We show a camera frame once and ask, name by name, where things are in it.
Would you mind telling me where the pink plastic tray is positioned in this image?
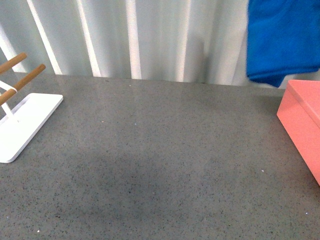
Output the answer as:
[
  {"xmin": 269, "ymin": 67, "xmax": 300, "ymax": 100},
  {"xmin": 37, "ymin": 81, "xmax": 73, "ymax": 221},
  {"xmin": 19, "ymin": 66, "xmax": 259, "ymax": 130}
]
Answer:
[{"xmin": 276, "ymin": 80, "xmax": 320, "ymax": 182}]

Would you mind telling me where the blue microfiber cloth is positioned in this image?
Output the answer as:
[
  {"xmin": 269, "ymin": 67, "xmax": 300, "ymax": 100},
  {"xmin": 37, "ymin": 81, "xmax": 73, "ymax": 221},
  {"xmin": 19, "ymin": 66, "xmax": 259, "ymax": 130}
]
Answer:
[{"xmin": 246, "ymin": 0, "xmax": 320, "ymax": 88}]

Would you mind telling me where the white rack with wooden bars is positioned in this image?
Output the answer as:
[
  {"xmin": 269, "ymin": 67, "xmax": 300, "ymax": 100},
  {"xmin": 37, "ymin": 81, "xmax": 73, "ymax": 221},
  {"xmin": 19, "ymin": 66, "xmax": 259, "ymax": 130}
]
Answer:
[{"xmin": 0, "ymin": 64, "xmax": 64, "ymax": 164}]

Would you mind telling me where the white pleated curtain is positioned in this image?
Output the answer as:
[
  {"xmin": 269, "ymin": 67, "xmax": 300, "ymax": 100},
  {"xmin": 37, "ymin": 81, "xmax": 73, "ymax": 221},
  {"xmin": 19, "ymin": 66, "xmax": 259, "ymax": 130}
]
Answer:
[{"xmin": 0, "ymin": 0, "xmax": 288, "ymax": 90}]

